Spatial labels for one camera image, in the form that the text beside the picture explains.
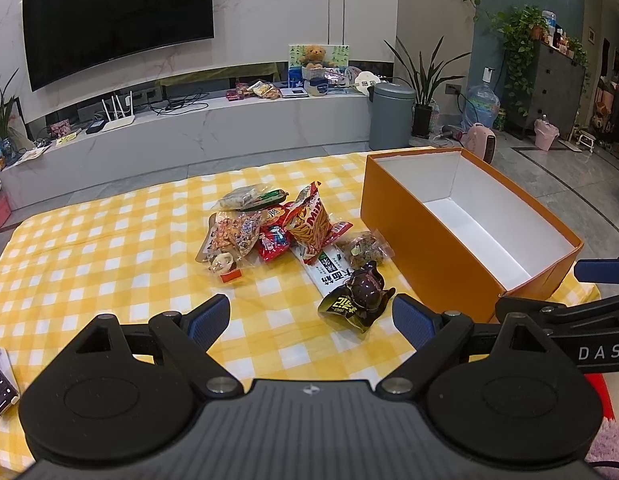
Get yellow checkered tablecloth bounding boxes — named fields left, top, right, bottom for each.
left=0, top=149, right=603, bottom=475

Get small red snack packet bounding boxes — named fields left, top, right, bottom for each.
left=256, top=226, right=291, bottom=262

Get left potted grass plant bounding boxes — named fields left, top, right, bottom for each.
left=0, top=70, right=18, bottom=159

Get clear bag mixed nuts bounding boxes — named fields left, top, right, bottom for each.
left=335, top=231, right=394, bottom=269

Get peanut snack clear bag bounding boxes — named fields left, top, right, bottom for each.
left=195, top=210, right=264, bottom=263

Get Mimi fries snack bag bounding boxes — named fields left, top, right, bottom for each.
left=282, top=181, right=353, bottom=264

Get blue water jug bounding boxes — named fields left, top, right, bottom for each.
left=461, top=82, right=500, bottom=131

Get tall leafy potted plant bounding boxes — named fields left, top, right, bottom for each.
left=384, top=37, right=471, bottom=138

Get red cartoon noodle snack bag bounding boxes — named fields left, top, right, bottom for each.
left=262, top=202, right=294, bottom=228

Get black yellow snack packet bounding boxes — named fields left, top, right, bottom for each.
left=318, top=261, right=396, bottom=333

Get pink small heater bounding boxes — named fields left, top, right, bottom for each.
left=461, top=122, right=496, bottom=164

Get green picture card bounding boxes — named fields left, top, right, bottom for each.
left=288, top=44, right=349, bottom=67

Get grey trash bin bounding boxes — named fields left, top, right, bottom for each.
left=369, top=82, right=416, bottom=151

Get white wifi router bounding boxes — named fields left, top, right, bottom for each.
left=101, top=92, right=136, bottom=132

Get white marble tv console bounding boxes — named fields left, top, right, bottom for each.
left=0, top=93, right=371, bottom=209

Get dark grey cabinet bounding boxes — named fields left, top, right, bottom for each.
left=503, top=41, right=585, bottom=138

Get orange cardboard box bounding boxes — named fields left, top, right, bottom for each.
left=360, top=148, right=584, bottom=323

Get clear bag white candies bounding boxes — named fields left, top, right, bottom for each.
left=214, top=183, right=269, bottom=210

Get green sausage stick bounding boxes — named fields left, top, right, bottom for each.
left=250, top=188, right=288, bottom=208

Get black curved television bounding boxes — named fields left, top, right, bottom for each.
left=23, top=0, right=214, bottom=91

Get snack packets on console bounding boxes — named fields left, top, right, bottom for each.
left=226, top=80, right=282, bottom=101

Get brown teddy bear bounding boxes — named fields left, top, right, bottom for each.
left=300, top=44, right=334, bottom=68

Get trailing green plant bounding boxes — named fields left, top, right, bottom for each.
left=492, top=4, right=548, bottom=116

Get pink bucket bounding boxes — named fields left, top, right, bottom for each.
left=534, top=118, right=560, bottom=152

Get black device on tablecloth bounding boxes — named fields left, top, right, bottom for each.
left=0, top=348, right=21, bottom=418

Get white green noodle packet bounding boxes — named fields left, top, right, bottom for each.
left=303, top=246, right=354, bottom=297

